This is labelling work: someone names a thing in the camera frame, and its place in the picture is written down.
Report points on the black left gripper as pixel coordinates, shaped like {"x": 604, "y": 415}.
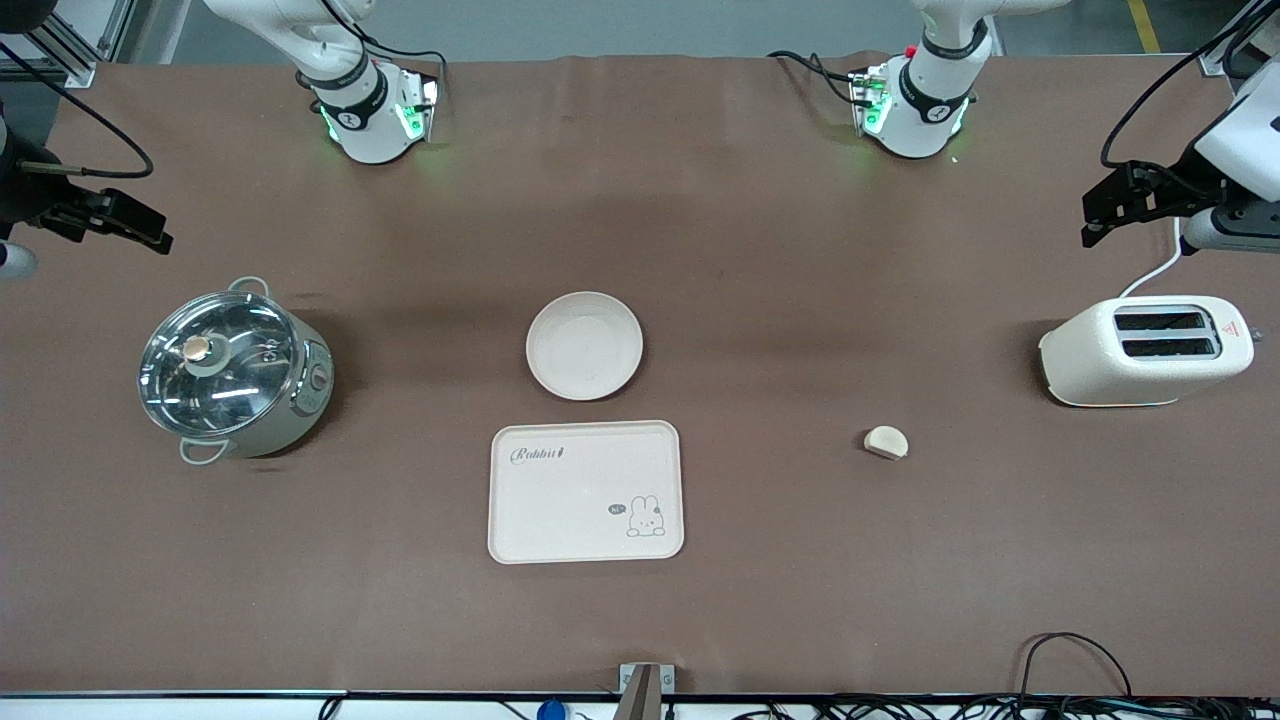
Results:
{"x": 1186, "y": 189}

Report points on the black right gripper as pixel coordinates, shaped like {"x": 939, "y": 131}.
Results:
{"x": 22, "y": 197}

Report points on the pale steamed bun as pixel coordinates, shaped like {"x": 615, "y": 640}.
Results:
{"x": 886, "y": 442}

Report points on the beige round plate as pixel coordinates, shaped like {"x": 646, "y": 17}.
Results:
{"x": 585, "y": 345}

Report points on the silver arm base connector block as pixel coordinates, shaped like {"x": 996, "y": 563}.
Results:
{"x": 868, "y": 100}
{"x": 420, "y": 110}

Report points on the white two-slot toaster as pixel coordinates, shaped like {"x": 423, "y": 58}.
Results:
{"x": 1080, "y": 360}

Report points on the glass pot lid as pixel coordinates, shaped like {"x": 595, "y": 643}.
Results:
{"x": 225, "y": 365}

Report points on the pale green electric cooking pot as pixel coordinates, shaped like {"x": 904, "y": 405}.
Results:
{"x": 312, "y": 400}

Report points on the brown table cover mat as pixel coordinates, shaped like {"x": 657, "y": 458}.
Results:
{"x": 800, "y": 250}

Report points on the beige rabbit print tray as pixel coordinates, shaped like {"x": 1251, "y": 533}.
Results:
{"x": 580, "y": 500}

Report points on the small blue round object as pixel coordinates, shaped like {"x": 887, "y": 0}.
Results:
{"x": 551, "y": 711}

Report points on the aluminium frame profile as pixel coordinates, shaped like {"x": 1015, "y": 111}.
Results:
{"x": 70, "y": 55}
{"x": 1225, "y": 55}

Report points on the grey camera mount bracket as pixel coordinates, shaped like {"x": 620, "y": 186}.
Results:
{"x": 645, "y": 690}

